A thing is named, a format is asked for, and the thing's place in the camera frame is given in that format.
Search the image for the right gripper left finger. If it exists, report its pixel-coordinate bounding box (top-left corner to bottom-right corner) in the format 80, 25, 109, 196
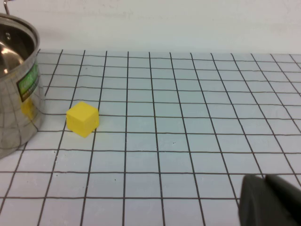
238, 174, 301, 226

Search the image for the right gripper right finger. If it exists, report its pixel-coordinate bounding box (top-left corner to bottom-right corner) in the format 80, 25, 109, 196
265, 174, 301, 220

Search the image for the stainless steel pot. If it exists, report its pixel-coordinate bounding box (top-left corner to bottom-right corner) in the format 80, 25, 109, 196
0, 0, 47, 160

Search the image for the yellow cube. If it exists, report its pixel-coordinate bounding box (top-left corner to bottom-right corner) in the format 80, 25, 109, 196
66, 101, 100, 138

